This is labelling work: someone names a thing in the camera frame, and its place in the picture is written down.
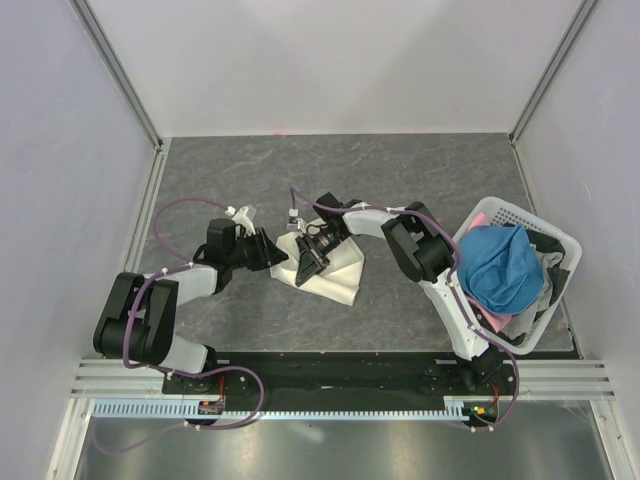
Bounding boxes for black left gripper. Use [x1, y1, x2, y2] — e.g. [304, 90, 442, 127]
[227, 227, 289, 272]

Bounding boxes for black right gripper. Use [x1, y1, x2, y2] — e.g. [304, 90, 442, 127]
[295, 227, 348, 287]

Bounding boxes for white cloth napkin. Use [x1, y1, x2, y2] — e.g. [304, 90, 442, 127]
[270, 218, 364, 306]

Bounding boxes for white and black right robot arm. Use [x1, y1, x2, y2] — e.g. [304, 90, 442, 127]
[295, 193, 499, 394]

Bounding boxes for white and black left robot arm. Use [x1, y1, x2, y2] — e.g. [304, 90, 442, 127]
[93, 218, 289, 393]

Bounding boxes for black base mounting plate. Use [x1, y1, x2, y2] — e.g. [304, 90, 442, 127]
[162, 351, 516, 411]

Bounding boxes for blue cloth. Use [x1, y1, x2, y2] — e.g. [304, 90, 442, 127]
[458, 225, 544, 315]

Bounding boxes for white plastic laundry basket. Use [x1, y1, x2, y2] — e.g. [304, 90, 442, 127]
[453, 196, 582, 356]

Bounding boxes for pink cloth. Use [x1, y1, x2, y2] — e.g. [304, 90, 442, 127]
[458, 213, 515, 332]

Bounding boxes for black cloth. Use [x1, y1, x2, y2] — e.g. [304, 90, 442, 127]
[500, 229, 570, 346]

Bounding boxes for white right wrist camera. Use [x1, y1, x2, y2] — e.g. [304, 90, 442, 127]
[286, 208, 307, 233]

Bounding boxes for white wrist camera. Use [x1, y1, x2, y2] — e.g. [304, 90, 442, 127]
[225, 205, 257, 235]
[286, 208, 307, 233]

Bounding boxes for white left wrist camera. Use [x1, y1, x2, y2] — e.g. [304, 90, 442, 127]
[225, 205, 257, 235]

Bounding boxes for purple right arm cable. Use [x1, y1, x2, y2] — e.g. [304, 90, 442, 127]
[288, 186, 524, 434]

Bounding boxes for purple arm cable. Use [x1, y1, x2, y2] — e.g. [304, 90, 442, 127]
[288, 186, 524, 434]
[92, 197, 266, 454]

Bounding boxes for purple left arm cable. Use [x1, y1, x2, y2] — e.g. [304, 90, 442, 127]
[92, 197, 266, 454]

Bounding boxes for grey slotted cable duct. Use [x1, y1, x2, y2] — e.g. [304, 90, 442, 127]
[92, 398, 494, 421]

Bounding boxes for right aluminium frame post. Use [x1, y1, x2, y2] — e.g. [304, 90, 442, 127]
[509, 0, 600, 146]

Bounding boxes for aluminium frame post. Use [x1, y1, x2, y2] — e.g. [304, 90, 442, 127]
[509, 0, 600, 146]
[69, 0, 164, 150]

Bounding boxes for aluminium front frame rails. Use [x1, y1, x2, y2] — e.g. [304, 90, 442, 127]
[47, 352, 639, 479]

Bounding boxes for left aluminium frame post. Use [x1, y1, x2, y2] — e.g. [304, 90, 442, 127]
[69, 0, 164, 150]

